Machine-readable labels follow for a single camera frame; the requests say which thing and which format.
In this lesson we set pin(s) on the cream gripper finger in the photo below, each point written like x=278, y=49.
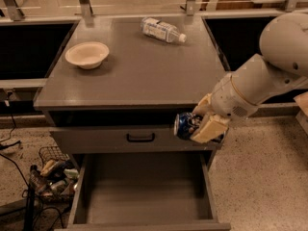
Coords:
x=203, y=106
x=210, y=127

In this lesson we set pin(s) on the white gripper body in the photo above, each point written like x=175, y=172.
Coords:
x=228, y=97

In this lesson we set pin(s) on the blue pepsi can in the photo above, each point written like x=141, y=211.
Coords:
x=185, y=124

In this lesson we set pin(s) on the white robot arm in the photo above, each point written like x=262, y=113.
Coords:
x=280, y=66

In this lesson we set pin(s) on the open grey middle drawer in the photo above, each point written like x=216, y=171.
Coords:
x=144, y=192

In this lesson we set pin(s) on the grey drawer cabinet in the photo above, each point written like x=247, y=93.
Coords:
x=115, y=122

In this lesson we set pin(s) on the closed grey top drawer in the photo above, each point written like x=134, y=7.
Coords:
x=112, y=139

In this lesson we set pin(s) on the clear plastic water bottle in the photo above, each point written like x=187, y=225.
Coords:
x=161, y=30

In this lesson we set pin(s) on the white paper bowl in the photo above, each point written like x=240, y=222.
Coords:
x=87, y=55

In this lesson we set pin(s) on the black drawer handle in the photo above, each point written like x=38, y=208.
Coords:
x=141, y=139

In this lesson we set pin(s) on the wire basket of items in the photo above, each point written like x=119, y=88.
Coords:
x=56, y=180

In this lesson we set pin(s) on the black stand post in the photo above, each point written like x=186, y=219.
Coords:
x=29, y=210

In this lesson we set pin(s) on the metal railing frame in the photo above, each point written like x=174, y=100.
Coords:
x=24, y=13

